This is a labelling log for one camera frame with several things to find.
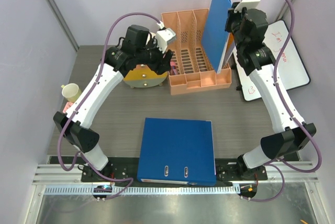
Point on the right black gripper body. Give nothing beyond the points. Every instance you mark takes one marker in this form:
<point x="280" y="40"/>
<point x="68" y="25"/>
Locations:
<point x="236" y="20"/>

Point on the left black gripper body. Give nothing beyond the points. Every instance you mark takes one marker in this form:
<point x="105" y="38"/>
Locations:
<point x="152" y="56"/>

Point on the white arched drawer cabinet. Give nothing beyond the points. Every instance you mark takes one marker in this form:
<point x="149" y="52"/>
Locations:
<point x="142" y="77"/>

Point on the light blue thin folder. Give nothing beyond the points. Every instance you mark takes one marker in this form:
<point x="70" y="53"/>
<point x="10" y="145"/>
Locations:
<point x="215" y="38"/>

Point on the orange desk file organizer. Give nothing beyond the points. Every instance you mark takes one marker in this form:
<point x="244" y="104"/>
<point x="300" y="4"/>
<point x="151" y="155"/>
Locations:
<point x="195" y="73"/>

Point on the blue ring binder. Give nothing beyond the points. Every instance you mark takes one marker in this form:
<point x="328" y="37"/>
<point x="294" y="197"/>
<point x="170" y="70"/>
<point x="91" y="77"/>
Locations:
<point x="177" y="141"/>

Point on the orange folder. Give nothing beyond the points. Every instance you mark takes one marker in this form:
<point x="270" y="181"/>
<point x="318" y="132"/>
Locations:
<point x="229" y="49"/>

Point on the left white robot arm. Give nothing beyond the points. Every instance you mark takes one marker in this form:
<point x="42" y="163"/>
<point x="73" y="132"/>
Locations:
<point x="74" y="124"/>

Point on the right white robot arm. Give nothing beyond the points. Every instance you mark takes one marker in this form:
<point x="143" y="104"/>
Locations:
<point x="291" y="132"/>

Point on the pink sticky note pad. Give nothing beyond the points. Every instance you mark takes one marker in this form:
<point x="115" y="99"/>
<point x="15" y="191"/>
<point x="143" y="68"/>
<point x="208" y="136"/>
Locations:
<point x="67" y="106"/>

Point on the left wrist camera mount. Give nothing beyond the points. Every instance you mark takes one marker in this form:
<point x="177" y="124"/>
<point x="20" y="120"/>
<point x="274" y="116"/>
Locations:
<point x="164" y="37"/>

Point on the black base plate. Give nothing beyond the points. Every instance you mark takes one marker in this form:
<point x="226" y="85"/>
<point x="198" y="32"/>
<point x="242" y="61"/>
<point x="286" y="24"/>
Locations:
<point x="224" y="170"/>

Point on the perforated cable tray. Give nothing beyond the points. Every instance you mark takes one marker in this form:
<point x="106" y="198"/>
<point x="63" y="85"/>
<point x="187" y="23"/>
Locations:
<point x="101" y="190"/>

